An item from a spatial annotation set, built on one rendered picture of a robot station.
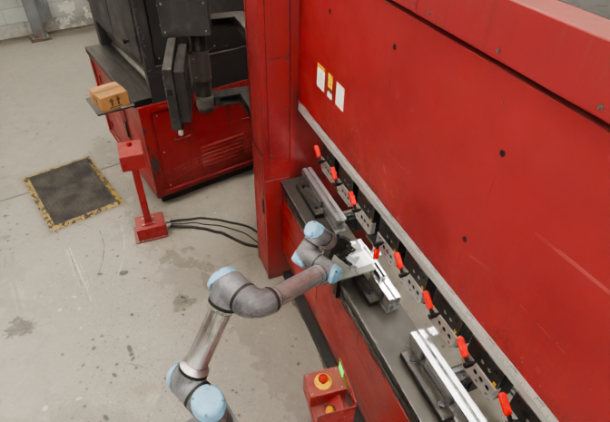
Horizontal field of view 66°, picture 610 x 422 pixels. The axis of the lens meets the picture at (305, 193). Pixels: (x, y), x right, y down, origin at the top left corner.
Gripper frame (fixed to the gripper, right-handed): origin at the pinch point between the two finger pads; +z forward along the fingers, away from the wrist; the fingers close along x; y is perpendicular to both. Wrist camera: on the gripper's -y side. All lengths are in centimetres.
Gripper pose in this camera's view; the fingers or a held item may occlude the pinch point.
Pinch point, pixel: (350, 261)
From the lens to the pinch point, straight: 219.1
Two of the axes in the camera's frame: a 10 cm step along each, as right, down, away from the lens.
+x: -3.7, -5.9, 7.2
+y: 7.2, -6.7, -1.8
